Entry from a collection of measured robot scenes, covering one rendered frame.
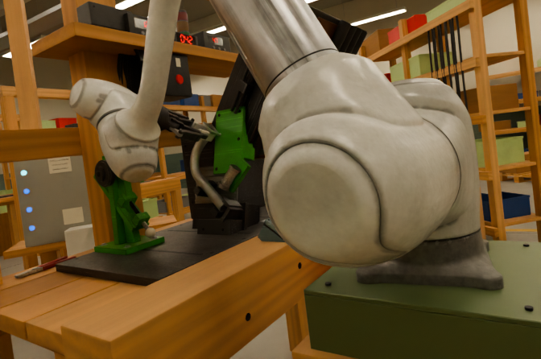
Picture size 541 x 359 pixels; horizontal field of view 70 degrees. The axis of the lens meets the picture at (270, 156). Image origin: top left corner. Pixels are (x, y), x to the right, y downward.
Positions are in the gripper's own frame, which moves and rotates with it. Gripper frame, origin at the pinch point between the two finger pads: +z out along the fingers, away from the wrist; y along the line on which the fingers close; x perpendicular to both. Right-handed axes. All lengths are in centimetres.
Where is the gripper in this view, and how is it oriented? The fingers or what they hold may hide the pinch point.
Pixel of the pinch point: (203, 132)
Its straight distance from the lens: 124.1
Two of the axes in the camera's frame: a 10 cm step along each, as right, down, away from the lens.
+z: 5.8, 1.7, 8.0
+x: -6.0, 7.6, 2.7
